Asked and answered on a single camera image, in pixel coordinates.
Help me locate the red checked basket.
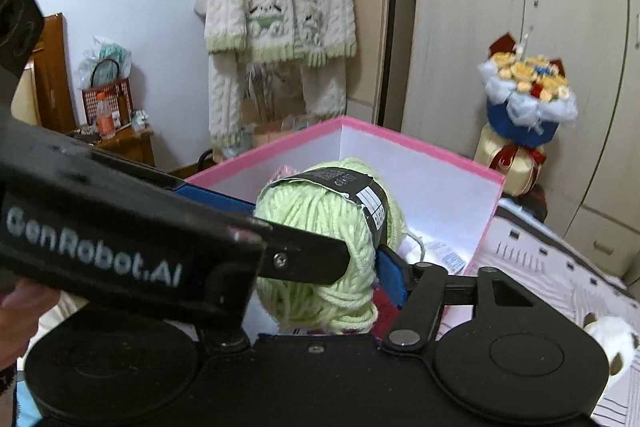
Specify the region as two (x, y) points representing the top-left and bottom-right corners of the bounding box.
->
(81, 59), (132, 132)

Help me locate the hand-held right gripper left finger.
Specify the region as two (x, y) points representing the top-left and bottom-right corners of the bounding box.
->
(197, 317), (253, 355)

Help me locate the red knitted item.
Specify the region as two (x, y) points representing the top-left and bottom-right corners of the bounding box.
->
(371, 284), (403, 335)

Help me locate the blue wrapped flower bouquet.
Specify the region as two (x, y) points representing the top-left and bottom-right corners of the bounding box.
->
(477, 27), (578, 152)

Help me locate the white panda plush toy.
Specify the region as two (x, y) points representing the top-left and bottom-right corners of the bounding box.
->
(582, 314), (640, 378)

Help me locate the grey wooden wardrobe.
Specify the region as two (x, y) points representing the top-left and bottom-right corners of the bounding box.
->
(400, 0), (640, 288)

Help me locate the orange drink bottle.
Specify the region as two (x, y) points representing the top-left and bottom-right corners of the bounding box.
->
(95, 92), (117, 140)

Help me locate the wooden nightstand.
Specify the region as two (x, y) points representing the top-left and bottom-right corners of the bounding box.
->
(67, 127), (156, 168)

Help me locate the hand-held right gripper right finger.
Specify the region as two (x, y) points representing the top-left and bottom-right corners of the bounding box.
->
(375, 246), (543, 353)

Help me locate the light green yarn ball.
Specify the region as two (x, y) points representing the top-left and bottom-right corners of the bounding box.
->
(254, 158), (408, 335)

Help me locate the pink storage box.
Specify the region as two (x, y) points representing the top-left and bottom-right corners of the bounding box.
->
(182, 116), (506, 338)

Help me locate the person's left hand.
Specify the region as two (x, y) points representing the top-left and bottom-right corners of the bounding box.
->
(0, 279), (63, 375)

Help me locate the wooden headboard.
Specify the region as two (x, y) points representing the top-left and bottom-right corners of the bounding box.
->
(11, 12), (78, 135)

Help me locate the cream gift with red ribbon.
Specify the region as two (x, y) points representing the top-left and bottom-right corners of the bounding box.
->
(474, 127), (547, 195)

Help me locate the clear plastic bag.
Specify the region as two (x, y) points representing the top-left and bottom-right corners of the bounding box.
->
(76, 36), (133, 90)

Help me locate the white blue tissue packet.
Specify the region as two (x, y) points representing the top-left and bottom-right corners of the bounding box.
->
(420, 241), (473, 277)

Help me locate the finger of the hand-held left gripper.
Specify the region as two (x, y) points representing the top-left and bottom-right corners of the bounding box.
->
(252, 219), (351, 286)
(172, 179), (258, 223)

